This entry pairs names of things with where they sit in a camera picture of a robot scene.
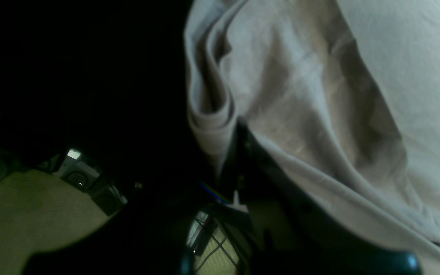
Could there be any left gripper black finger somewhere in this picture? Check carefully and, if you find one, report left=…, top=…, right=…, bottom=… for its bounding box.
left=220, top=120, right=423, bottom=275

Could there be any pink T-shirt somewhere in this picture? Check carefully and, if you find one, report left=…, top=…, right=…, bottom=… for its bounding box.
left=184, top=0, right=440, bottom=275

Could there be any black table cloth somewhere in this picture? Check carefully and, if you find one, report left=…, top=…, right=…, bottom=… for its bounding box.
left=0, top=0, right=197, bottom=226

